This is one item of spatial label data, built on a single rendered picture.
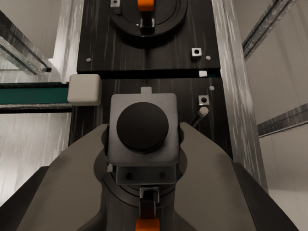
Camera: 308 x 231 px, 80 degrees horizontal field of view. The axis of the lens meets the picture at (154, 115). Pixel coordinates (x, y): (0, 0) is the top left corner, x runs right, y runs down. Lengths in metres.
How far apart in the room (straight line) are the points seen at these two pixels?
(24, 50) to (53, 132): 0.14
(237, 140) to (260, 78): 0.22
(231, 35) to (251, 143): 0.19
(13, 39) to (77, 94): 0.10
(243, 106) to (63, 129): 0.31
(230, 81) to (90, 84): 0.23
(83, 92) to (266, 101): 0.37
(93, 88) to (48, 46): 0.27
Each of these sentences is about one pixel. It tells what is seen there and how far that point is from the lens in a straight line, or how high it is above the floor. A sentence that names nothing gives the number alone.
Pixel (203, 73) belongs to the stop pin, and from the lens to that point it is 0.33.
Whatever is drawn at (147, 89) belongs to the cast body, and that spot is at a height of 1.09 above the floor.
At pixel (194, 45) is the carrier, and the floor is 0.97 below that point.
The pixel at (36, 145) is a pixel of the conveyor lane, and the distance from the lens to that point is 0.39.
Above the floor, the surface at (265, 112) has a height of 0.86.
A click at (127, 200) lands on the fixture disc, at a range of 0.26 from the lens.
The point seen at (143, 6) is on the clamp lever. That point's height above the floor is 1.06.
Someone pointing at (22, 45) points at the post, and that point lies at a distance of 0.34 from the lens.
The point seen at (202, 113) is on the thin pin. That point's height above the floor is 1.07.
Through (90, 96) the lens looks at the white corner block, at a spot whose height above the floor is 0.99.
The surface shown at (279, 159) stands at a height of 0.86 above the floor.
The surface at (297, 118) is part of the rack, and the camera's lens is 0.30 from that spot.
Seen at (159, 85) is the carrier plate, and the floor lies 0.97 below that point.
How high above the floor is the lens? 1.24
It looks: 74 degrees down
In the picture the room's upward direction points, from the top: 1 degrees counter-clockwise
